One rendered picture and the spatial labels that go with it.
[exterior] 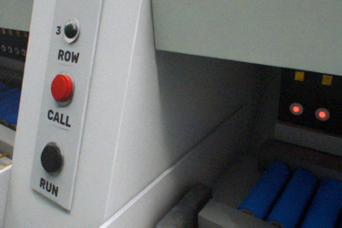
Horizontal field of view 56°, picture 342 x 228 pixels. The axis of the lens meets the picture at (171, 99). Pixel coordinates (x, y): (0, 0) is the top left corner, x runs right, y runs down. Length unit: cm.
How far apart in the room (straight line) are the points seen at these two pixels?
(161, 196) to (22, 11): 17
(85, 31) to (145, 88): 5
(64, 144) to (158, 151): 6
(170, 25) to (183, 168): 10
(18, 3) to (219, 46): 17
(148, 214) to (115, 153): 5
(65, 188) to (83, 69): 7
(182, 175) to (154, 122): 5
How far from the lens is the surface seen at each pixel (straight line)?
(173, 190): 23
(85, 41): 19
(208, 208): 23
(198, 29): 16
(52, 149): 21
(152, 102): 19
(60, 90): 20
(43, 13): 23
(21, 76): 55
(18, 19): 28
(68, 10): 21
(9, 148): 35
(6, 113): 43
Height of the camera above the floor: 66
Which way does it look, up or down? 5 degrees down
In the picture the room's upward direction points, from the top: 10 degrees clockwise
